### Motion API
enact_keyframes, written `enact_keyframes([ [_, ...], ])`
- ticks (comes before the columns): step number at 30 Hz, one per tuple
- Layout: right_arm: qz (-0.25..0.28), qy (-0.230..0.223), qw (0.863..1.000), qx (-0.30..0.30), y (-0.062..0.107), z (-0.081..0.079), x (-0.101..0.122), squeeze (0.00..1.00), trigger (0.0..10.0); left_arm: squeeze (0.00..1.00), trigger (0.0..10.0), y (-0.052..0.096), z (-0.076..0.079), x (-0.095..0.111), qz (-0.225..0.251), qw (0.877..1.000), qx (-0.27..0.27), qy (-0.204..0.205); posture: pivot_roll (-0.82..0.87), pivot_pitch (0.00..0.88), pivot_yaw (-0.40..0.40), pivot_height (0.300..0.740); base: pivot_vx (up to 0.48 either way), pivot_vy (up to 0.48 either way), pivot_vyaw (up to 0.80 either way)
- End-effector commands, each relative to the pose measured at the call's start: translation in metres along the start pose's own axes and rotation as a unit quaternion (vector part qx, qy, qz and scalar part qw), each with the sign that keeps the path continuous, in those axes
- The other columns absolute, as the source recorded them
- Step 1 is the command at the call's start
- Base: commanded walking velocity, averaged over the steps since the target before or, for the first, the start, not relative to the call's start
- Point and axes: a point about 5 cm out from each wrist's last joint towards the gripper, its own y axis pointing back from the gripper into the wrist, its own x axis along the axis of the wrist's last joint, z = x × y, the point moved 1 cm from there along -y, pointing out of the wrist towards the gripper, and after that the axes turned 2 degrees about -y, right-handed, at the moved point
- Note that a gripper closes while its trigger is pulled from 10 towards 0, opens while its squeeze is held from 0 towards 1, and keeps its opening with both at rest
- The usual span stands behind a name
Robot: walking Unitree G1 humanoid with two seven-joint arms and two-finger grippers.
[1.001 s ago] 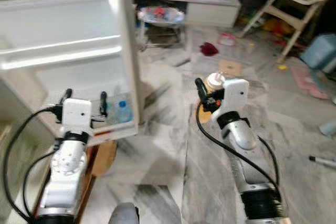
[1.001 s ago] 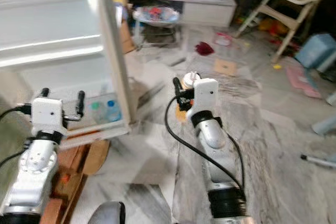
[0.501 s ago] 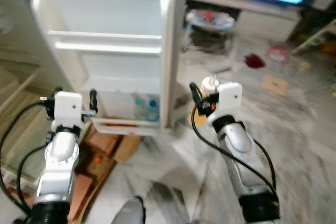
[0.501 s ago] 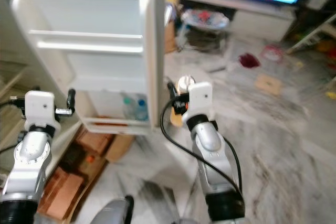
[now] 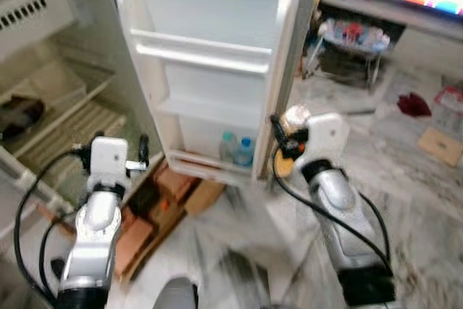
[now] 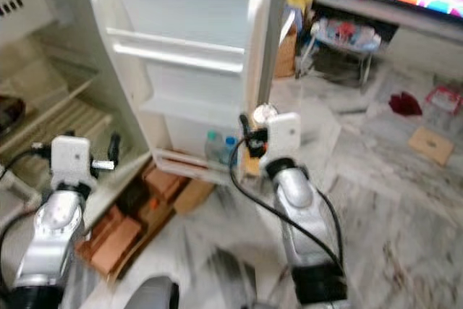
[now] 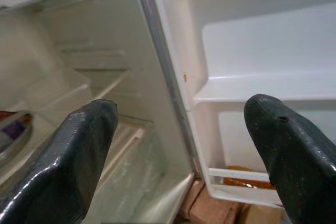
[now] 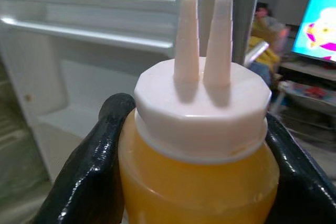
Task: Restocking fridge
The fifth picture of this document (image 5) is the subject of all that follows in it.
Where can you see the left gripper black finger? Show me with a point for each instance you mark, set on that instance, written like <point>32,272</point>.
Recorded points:
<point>100,136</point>
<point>143,150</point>

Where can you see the silver fridge door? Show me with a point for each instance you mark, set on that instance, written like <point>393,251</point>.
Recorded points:
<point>210,5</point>

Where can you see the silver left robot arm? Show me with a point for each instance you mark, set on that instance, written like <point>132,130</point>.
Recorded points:
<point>94,233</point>

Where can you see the grey television stand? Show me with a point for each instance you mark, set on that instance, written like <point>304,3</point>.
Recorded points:
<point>419,23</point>

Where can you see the orange brick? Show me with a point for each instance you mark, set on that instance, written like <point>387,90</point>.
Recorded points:
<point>134,244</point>
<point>176,184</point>

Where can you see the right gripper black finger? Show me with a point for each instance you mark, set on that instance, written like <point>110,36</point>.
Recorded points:
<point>276,132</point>

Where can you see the small brown cardboard piece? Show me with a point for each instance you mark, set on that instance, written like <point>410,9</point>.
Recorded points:
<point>441,146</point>

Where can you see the clear plastic water bottle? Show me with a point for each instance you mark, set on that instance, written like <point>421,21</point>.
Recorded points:
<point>246,153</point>
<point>228,148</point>

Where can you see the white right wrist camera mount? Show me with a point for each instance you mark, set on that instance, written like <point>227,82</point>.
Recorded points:
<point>325,139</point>

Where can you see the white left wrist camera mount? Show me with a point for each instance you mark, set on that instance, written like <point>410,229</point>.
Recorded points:
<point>110,163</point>

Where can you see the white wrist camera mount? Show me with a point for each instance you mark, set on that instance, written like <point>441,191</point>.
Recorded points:
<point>325,139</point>
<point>110,163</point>

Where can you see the white door shelf rail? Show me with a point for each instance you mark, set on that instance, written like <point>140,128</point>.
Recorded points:
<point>202,54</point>

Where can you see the dark item inside fridge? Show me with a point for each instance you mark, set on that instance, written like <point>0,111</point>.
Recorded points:
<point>20,117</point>

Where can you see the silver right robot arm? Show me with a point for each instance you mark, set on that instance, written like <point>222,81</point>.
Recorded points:
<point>343,222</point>

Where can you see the dark red cloth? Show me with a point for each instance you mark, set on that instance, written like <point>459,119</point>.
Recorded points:
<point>414,105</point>

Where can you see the grey robot left leg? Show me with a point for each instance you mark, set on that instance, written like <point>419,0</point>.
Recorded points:
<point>176,294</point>

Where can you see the white freezer compartment flap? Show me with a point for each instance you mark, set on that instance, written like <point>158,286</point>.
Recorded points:
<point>43,16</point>

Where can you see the orange jar with silver lid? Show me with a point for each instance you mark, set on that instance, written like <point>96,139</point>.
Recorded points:
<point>296,116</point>

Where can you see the clear container with red lid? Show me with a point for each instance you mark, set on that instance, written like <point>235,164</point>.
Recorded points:
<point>450,110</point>

